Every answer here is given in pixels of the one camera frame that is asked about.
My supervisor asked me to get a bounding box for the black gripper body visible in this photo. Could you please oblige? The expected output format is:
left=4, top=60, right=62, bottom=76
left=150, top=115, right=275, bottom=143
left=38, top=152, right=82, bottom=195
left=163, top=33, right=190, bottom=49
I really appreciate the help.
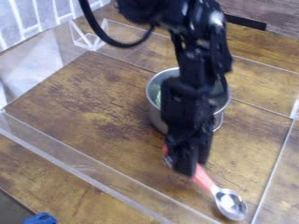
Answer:
left=160, top=77, right=217, bottom=144

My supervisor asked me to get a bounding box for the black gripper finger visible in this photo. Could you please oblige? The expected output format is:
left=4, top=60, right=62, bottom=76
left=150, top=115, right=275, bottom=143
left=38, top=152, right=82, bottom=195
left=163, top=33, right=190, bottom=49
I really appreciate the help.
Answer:
left=198, top=133, right=213, bottom=165
left=164, top=142, right=199, bottom=178

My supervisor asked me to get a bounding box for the pink handled metal spoon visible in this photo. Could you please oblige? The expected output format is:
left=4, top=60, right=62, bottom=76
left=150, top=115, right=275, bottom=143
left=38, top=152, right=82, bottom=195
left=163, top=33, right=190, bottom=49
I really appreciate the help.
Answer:
left=162, top=143, right=249, bottom=221

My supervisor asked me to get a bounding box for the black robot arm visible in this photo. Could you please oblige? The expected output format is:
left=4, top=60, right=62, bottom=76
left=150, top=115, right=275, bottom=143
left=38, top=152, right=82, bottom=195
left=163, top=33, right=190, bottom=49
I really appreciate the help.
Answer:
left=116, top=0, right=233, bottom=177

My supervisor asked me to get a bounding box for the green knitted toy vegetable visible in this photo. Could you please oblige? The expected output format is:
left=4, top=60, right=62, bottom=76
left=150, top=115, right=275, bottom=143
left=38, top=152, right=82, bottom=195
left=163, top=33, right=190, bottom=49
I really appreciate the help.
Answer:
left=154, top=90, right=162, bottom=109

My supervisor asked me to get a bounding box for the stainless steel pot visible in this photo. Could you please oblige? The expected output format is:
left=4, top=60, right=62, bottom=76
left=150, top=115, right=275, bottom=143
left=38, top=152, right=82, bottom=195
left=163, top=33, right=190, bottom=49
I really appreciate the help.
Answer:
left=146, top=67, right=231, bottom=134

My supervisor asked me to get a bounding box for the blue object at corner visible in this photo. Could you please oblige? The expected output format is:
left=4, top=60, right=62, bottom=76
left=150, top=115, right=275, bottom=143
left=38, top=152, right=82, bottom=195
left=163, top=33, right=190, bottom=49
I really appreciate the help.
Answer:
left=23, top=213, right=58, bottom=224

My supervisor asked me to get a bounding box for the black bar on wall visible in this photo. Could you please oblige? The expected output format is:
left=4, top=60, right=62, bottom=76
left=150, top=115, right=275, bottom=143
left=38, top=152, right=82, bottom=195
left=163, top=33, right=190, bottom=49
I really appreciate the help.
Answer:
left=226, top=14, right=267, bottom=31

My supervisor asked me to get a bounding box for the black cable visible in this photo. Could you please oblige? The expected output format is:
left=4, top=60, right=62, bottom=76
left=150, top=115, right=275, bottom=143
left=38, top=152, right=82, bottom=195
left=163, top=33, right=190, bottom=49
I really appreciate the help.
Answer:
left=78, top=0, right=155, bottom=49

